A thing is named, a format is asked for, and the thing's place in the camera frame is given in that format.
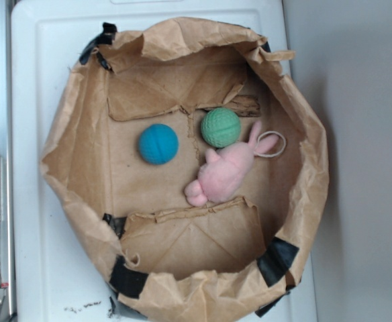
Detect blue dimpled foam ball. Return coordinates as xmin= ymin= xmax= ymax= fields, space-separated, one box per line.
xmin=138 ymin=124 xmax=179 ymax=165

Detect green dimpled foam ball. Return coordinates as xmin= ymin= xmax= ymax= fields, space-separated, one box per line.
xmin=201 ymin=107 xmax=241 ymax=148

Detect pink plush bunny toy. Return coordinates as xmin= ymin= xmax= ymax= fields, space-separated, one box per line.
xmin=184 ymin=121 xmax=287 ymax=207

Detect brown paper bag bin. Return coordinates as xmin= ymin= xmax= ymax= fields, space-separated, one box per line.
xmin=40 ymin=17 xmax=329 ymax=321

